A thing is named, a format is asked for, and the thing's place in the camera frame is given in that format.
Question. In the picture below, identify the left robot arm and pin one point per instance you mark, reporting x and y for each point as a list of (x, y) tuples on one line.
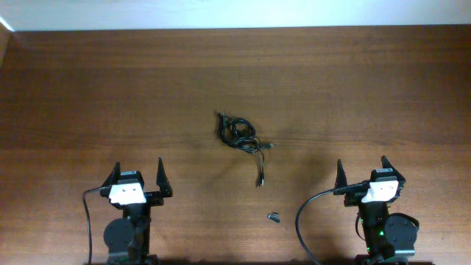
[(128, 238)]

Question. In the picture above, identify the small black adapter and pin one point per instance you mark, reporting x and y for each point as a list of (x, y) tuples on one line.
[(274, 217)]

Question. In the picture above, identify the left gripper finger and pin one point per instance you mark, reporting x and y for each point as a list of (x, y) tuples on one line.
[(113, 177), (162, 181)]

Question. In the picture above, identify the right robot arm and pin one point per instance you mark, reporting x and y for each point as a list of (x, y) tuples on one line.
[(389, 237)]

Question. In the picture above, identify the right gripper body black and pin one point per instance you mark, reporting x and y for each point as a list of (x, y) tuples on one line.
[(355, 199)]

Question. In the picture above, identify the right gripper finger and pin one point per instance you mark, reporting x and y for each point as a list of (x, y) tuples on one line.
[(387, 167), (341, 178)]

